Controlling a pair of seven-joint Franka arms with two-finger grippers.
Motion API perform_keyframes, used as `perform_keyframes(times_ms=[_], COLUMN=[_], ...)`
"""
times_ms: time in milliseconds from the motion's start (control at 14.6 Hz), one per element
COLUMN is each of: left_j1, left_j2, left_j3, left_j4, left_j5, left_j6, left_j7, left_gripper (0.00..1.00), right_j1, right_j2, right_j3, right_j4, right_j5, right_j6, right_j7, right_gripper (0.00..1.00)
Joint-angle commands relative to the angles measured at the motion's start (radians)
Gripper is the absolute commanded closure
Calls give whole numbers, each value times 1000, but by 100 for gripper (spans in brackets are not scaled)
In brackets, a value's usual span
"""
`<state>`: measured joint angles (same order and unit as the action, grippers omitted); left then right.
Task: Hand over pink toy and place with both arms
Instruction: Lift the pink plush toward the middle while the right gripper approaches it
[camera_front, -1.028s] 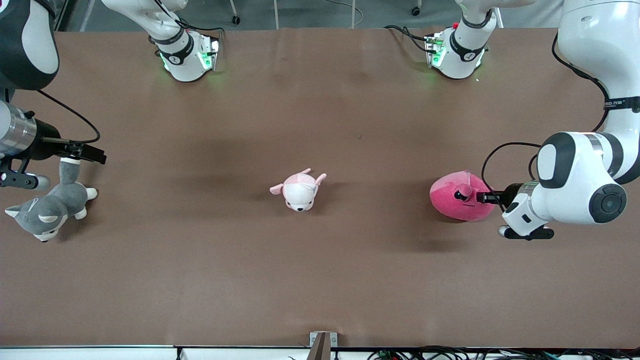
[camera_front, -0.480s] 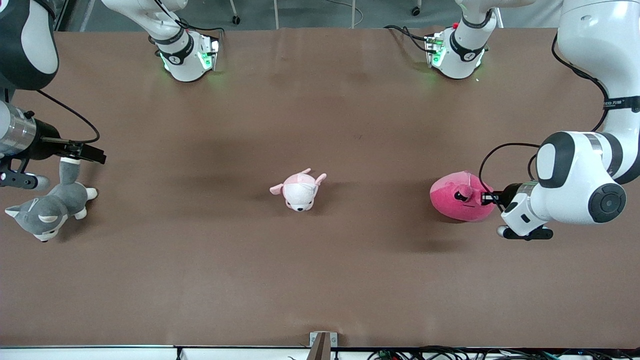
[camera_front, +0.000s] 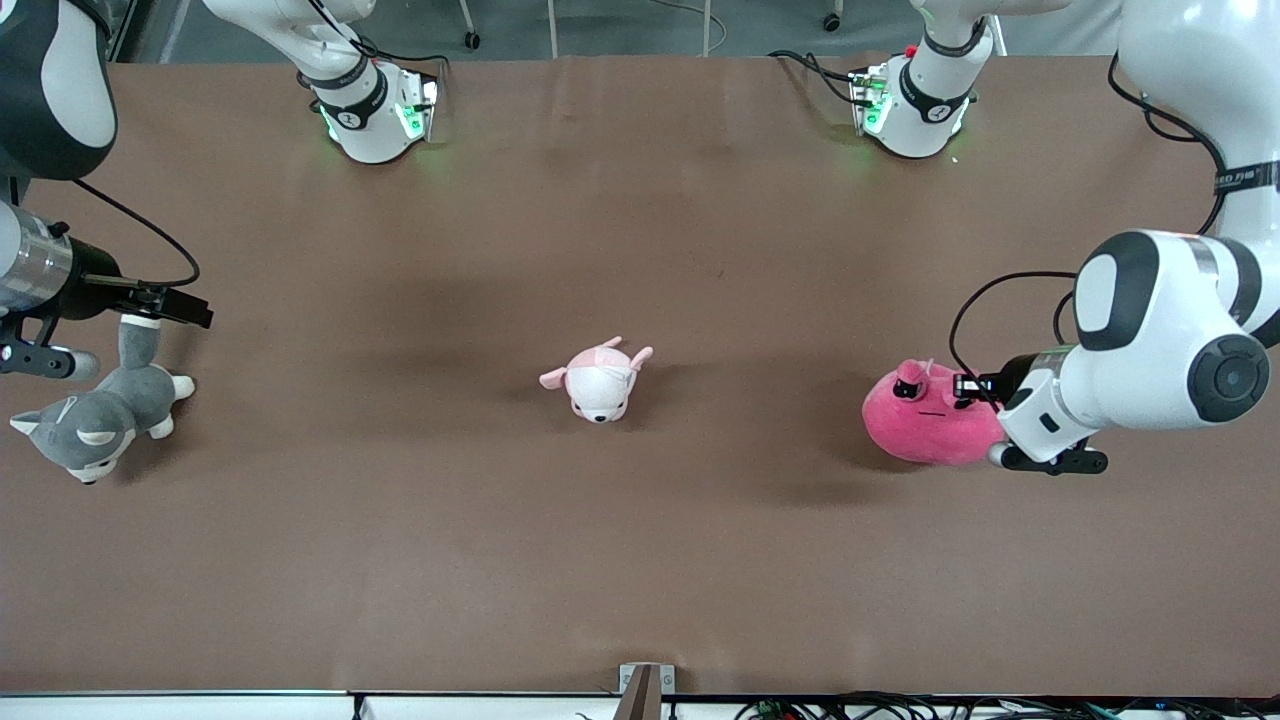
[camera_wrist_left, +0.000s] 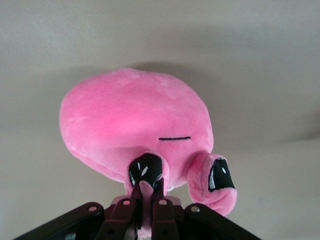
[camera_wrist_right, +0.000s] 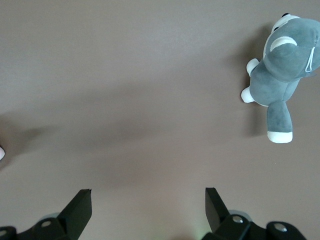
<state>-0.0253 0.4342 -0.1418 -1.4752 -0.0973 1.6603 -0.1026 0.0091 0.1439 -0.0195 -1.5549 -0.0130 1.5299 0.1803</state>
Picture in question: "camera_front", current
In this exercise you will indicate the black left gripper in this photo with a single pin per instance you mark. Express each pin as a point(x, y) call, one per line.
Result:
point(1012, 378)

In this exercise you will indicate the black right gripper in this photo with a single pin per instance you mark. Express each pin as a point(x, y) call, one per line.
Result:
point(90, 283)

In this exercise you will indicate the hot pink round plush toy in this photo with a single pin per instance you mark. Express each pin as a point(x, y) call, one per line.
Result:
point(930, 425)

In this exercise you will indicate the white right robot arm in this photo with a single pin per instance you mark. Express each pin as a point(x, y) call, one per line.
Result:
point(50, 80)

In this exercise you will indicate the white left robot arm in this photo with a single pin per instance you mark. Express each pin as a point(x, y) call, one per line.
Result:
point(1160, 330)

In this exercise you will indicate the grey and white husky plush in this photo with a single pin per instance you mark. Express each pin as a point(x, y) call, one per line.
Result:
point(95, 420)

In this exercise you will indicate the light pink dog plush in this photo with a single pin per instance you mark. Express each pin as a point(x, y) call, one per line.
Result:
point(598, 385)

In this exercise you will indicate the thin white pole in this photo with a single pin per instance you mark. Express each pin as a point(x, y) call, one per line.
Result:
point(707, 30)
point(551, 30)

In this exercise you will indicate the white table edge rail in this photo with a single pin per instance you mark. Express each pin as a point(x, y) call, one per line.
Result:
point(180, 705)

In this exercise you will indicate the metal camera post bracket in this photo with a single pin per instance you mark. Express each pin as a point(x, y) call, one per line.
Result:
point(645, 690)

